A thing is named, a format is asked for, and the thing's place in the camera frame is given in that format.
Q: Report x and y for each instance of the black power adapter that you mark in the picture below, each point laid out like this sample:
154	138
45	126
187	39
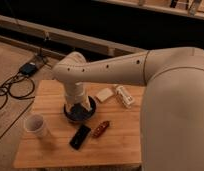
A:
28	69

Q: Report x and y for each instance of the black rectangular remote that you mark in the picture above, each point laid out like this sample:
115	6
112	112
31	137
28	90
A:
79	137

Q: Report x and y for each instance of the wooden shelf rail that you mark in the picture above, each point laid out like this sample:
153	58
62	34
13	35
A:
76	40

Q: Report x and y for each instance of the white ceramic cup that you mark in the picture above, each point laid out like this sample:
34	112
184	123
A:
36	125

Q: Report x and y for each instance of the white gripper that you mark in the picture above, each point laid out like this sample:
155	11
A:
75	93

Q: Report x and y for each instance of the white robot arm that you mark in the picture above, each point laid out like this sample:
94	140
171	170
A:
172	109

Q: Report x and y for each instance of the beige rectangular block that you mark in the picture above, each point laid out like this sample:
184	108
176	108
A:
104	94

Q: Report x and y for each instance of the black round bowl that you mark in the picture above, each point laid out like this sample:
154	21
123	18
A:
78	113

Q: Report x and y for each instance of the red brown pocket knife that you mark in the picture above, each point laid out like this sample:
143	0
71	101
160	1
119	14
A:
100	129

